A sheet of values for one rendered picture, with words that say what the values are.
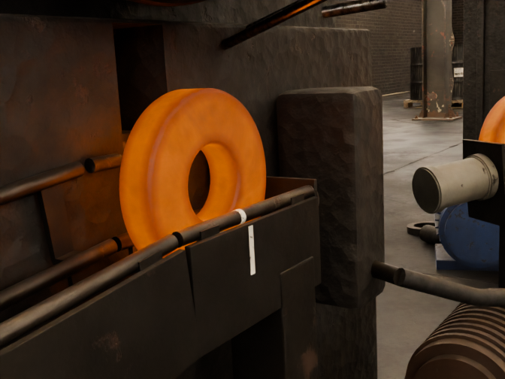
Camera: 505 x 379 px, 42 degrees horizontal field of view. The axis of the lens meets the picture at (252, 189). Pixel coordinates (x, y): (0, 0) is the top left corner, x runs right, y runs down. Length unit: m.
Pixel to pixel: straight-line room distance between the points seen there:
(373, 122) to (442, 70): 8.67
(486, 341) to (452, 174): 0.21
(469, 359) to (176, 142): 0.40
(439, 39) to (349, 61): 8.49
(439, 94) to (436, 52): 0.56
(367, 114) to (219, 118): 0.22
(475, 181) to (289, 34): 0.29
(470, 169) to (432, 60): 8.57
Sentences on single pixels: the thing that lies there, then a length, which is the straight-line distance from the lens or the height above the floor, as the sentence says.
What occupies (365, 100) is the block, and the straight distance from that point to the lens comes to 0.70.
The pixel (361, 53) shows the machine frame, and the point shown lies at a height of 0.84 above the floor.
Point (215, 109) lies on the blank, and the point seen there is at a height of 0.80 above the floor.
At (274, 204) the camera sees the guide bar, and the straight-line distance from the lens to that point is 0.57.
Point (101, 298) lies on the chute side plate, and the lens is 0.41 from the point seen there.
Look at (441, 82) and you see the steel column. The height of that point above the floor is 0.50.
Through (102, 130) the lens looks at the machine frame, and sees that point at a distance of 0.54.
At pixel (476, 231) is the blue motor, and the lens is 2.57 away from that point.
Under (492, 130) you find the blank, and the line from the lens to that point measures 0.90.
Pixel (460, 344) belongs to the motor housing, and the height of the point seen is 0.53.
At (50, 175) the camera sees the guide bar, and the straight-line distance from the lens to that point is 0.49.
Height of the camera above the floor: 0.83
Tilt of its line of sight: 10 degrees down
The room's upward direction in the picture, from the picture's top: 3 degrees counter-clockwise
